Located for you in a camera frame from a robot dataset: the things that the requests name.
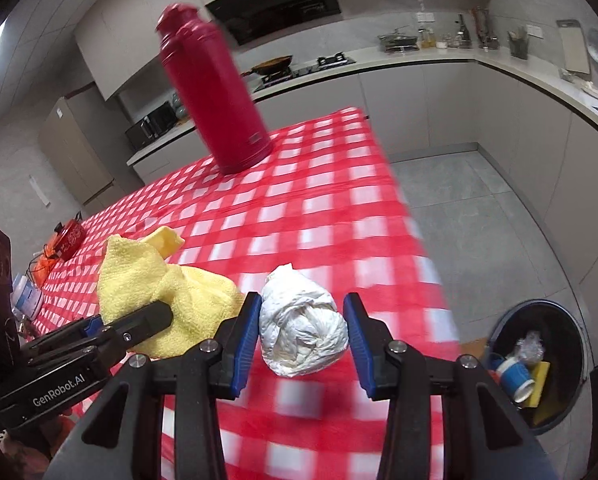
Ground white paper ball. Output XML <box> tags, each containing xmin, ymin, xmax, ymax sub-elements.
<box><xmin>259</xmin><ymin>264</ymin><xmax>350</xmax><ymax>377</ymax></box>

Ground beige refrigerator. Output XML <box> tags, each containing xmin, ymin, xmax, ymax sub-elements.
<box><xmin>39</xmin><ymin>82</ymin><xmax>130</xmax><ymax>206</ymax></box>

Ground yellow sponge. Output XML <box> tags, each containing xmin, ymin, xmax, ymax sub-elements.
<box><xmin>521</xmin><ymin>360</ymin><xmax>567</xmax><ymax>426</ymax></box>

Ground red floral enamel pot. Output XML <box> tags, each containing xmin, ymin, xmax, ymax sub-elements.
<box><xmin>54</xmin><ymin>215</ymin><xmax>87</xmax><ymax>262</ymax></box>

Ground black range hood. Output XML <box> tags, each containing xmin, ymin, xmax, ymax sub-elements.
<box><xmin>205</xmin><ymin>0</ymin><xmax>342</xmax><ymax>47</ymax></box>

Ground kitchen counter cabinets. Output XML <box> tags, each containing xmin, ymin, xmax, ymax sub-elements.
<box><xmin>126</xmin><ymin>45</ymin><xmax>598</xmax><ymax>361</ymax></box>

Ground blue patterned paper cup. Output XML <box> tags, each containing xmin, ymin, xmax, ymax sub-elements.
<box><xmin>496</xmin><ymin>357</ymin><xmax>536</xmax><ymax>403</ymax></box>

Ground black countertop oven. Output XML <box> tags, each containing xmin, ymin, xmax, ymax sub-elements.
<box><xmin>146</xmin><ymin>101</ymin><xmax>178</xmax><ymax>137</ymax></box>

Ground orange net bag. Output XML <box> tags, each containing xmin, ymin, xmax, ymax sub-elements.
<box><xmin>29</xmin><ymin>252</ymin><xmax>60</xmax><ymax>281</ymax></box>

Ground black plastic bin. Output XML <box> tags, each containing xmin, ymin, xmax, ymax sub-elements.
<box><xmin>481</xmin><ymin>299</ymin><xmax>592</xmax><ymax>436</ymax></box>

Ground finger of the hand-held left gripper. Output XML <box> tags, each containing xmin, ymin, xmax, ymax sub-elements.
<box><xmin>21</xmin><ymin>316</ymin><xmax>104</xmax><ymax>361</ymax></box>
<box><xmin>96</xmin><ymin>301</ymin><xmax>174</xmax><ymax>368</ymax></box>

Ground red checked tablecloth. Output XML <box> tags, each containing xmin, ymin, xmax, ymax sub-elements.
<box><xmin>26</xmin><ymin>106</ymin><xmax>462</xmax><ymax>480</ymax></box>

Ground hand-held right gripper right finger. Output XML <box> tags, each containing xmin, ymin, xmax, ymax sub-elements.
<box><xmin>343</xmin><ymin>292</ymin><xmax>550</xmax><ymax>480</ymax></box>

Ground white cutting board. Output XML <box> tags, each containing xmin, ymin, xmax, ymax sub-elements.
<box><xmin>556</xmin><ymin>19</ymin><xmax>592</xmax><ymax>75</ymax></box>

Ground white jar blue label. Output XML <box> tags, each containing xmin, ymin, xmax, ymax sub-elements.
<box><xmin>10</xmin><ymin>274</ymin><xmax>44</xmax><ymax>318</ymax></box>

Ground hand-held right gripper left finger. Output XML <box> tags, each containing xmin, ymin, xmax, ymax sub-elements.
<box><xmin>44</xmin><ymin>291</ymin><xmax>264</xmax><ymax>480</ymax></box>

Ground upper kitchen cabinets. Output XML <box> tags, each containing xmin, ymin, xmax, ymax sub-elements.
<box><xmin>74</xmin><ymin>0</ymin><xmax>500</xmax><ymax>101</ymax></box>

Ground yellow cloth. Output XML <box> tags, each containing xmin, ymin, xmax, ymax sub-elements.
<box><xmin>96</xmin><ymin>226</ymin><xmax>244</xmax><ymax>359</ymax></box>

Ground wok with handle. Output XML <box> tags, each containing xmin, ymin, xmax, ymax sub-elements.
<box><xmin>240</xmin><ymin>55</ymin><xmax>294</xmax><ymax>78</ymax></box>

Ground white wall switch panel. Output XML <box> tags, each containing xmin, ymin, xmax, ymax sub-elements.
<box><xmin>29</xmin><ymin>175</ymin><xmax>48</xmax><ymax>207</ymax></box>

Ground clear plastic bag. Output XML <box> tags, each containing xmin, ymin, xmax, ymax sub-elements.
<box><xmin>514</xmin><ymin>331</ymin><xmax>547</xmax><ymax>365</ymax></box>

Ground black microwave oven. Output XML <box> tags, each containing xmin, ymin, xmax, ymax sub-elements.
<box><xmin>125</xmin><ymin>114</ymin><xmax>154</xmax><ymax>151</ymax></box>

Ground pan with glass lid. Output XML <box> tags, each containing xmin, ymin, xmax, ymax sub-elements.
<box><xmin>377</xmin><ymin>31</ymin><xmax>422</xmax><ymax>53</ymax></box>

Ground red thermos flask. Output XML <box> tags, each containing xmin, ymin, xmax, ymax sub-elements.
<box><xmin>155</xmin><ymin>2</ymin><xmax>274</xmax><ymax>176</ymax></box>

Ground dark chopstick holder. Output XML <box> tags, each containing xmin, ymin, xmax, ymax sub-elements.
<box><xmin>508</xmin><ymin>27</ymin><xmax>530</xmax><ymax>58</ymax></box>

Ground black gas hob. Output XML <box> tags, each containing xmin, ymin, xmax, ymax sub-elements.
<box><xmin>259</xmin><ymin>52</ymin><xmax>357</xmax><ymax>85</ymax></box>

